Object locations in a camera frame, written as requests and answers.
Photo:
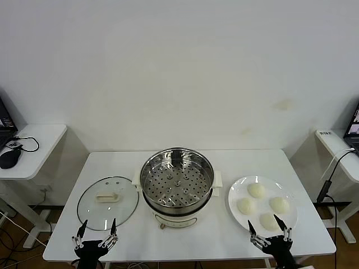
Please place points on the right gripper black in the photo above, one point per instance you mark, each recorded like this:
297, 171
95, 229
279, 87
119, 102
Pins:
280, 249

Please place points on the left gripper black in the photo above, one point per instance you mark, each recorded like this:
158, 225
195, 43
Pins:
89, 249

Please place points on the white steamed baozi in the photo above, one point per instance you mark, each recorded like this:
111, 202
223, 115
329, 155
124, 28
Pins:
256, 190
279, 204
246, 206
267, 222

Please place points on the stainless steel steamer basket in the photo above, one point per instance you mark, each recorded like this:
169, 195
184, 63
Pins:
196, 193

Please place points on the white round plate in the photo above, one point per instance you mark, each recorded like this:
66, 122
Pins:
263, 182

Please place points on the cream electric cooker base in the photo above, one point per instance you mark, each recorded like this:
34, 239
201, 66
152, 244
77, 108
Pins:
176, 217

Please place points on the white side table labelled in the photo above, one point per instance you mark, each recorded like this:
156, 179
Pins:
326, 143

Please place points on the black computer mouse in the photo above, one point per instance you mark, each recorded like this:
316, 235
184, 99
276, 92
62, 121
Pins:
9, 158

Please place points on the small patterned usb hub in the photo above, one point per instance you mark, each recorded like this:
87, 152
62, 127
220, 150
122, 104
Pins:
12, 144

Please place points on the black laptop dark screen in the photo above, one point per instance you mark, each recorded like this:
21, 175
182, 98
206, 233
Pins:
354, 126

